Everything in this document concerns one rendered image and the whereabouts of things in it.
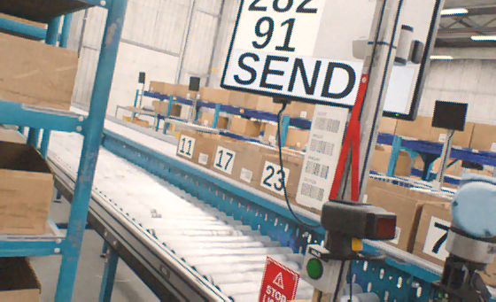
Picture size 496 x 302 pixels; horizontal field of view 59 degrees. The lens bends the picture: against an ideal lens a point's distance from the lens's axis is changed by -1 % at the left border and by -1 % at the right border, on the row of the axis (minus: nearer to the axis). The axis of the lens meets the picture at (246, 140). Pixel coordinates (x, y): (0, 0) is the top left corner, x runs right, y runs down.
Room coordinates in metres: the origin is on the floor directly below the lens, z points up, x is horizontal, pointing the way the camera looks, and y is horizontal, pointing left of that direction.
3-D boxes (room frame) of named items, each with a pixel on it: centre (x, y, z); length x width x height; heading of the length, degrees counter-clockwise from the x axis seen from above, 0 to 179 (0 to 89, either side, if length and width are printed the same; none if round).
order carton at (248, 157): (2.20, -0.08, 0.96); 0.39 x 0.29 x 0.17; 36
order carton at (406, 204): (1.57, -0.54, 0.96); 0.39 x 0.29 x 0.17; 36
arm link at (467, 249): (0.88, -0.49, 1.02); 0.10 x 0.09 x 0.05; 37
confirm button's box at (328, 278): (0.79, -0.18, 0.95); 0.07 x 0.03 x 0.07; 37
